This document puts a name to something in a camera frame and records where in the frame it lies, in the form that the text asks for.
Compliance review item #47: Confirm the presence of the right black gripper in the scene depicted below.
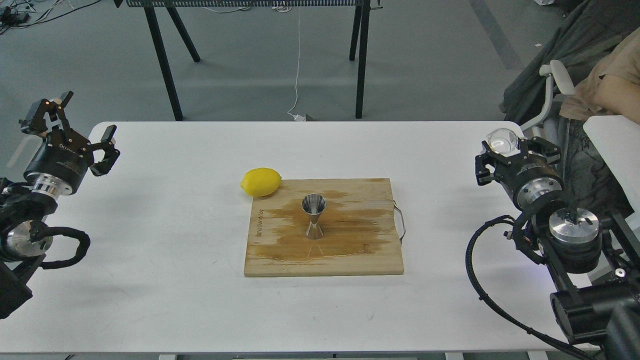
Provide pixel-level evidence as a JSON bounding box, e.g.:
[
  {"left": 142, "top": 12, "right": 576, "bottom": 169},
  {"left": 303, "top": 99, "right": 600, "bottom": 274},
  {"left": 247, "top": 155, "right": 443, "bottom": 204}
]
[{"left": 474, "top": 136, "right": 565, "bottom": 211}]

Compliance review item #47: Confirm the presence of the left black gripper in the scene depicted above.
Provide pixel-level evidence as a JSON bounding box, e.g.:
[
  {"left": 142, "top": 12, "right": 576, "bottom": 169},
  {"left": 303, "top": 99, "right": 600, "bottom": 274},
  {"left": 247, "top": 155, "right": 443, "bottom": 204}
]
[{"left": 19, "top": 91, "right": 121, "bottom": 195}]

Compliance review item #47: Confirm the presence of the steel double jigger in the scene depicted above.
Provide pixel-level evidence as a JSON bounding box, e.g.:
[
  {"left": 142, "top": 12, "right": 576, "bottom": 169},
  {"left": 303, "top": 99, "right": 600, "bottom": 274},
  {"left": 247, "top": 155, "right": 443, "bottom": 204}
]
[{"left": 301, "top": 193, "right": 327, "bottom": 240}]

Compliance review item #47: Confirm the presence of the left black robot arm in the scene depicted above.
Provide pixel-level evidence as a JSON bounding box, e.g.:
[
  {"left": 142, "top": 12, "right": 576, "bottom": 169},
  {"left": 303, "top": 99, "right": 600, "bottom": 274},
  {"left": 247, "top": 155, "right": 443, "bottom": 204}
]
[{"left": 0, "top": 91, "right": 121, "bottom": 319}]

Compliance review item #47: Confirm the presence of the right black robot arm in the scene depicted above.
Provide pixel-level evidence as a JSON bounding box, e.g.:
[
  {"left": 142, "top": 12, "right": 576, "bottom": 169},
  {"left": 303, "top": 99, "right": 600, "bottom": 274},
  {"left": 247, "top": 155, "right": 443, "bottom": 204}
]
[{"left": 465, "top": 129, "right": 640, "bottom": 360}]

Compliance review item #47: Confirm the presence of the white office chair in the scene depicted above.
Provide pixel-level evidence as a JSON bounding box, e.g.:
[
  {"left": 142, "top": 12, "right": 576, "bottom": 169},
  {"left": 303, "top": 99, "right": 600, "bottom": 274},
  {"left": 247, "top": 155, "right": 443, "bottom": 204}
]
[{"left": 520, "top": 60, "right": 640, "bottom": 221}]

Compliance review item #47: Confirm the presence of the seated person beige shirt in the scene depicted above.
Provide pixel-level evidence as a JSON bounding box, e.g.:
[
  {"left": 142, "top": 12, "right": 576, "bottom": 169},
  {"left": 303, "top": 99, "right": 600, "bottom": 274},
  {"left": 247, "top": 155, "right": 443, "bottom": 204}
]
[{"left": 557, "top": 30, "right": 640, "bottom": 217}]

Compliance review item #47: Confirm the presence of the dark grey jacket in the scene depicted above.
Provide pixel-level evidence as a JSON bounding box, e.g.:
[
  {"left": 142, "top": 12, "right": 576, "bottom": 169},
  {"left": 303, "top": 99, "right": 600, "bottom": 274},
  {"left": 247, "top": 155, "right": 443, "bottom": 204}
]
[{"left": 502, "top": 0, "right": 640, "bottom": 125}]

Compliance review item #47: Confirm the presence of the wooden cutting board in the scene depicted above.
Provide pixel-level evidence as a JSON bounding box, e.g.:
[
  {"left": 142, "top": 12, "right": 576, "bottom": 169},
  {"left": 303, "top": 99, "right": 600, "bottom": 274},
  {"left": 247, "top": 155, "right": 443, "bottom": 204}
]
[{"left": 244, "top": 178, "right": 404, "bottom": 278}]

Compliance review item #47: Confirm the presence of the yellow lemon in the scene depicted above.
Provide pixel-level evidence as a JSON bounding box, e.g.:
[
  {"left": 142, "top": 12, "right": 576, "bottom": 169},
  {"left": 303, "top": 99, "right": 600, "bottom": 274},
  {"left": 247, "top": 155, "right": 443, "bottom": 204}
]
[{"left": 240, "top": 167, "right": 282, "bottom": 198}]

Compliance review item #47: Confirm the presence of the black trestle table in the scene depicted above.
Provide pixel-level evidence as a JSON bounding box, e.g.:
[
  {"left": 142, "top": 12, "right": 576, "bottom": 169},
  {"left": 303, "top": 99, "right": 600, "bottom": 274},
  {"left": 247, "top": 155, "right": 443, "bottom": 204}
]
[{"left": 113, "top": 0, "right": 383, "bottom": 121}]

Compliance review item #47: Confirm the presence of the floor cable bundle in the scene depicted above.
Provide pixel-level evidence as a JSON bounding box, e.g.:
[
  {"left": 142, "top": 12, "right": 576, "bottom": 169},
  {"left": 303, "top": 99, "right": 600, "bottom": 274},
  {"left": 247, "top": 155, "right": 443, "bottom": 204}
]
[{"left": 0, "top": 0, "right": 103, "bottom": 36}]

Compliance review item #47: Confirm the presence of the white power cable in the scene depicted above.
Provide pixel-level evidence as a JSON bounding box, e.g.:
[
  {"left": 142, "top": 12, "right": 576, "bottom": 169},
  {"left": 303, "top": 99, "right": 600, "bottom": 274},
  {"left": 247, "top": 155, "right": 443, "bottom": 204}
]
[{"left": 287, "top": 7, "right": 307, "bottom": 122}]

